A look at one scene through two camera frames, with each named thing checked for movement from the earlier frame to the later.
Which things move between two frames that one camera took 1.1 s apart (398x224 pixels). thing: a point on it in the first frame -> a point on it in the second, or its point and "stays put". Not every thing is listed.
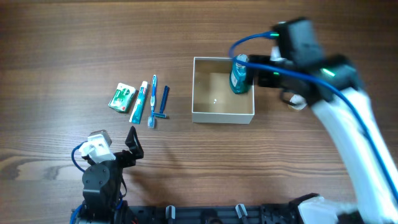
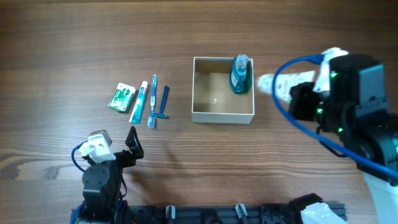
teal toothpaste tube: x=135 y=115 stays put
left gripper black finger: x=133 y=142 stays put
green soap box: x=122 y=98 stays put
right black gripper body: x=257 y=71 -> x=302 y=101
